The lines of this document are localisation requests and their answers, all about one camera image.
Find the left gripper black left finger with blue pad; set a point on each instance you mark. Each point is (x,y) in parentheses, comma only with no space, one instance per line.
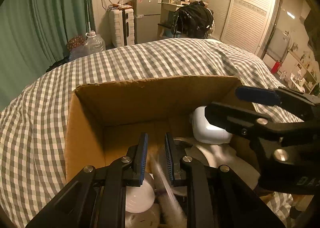
(96,197)

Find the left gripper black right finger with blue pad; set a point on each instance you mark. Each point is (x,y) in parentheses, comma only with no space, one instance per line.
(216,197)

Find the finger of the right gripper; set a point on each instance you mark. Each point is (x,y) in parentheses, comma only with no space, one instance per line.
(252,126)
(302,105)

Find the white cylindrical bottle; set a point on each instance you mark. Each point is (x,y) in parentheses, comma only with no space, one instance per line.
(140,199)

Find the white glove cloth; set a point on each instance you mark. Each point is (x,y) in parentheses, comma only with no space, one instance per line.
(224,154)

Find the red fire extinguisher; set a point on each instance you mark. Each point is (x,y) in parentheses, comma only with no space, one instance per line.
(276,67)

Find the brown cardboard box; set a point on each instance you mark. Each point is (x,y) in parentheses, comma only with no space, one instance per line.
(106,119)

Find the black clothes pile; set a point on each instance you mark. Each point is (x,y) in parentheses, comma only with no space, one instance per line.
(193,20)

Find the white louvered wardrobe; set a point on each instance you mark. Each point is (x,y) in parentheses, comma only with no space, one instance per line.
(242,23)

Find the white dressing table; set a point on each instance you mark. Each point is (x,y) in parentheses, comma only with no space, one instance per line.
(167,10)

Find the silver mini fridge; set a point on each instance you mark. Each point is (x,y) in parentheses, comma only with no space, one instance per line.
(147,17)

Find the white hard suitcase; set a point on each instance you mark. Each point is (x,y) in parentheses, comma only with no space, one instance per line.
(122,27)

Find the clear water jug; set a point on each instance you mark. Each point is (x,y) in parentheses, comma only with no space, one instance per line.
(94,43)

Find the dark patterned bag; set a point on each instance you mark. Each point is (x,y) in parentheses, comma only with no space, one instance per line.
(75,42)

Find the large green curtain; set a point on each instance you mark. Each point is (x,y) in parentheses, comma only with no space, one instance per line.
(34,35)

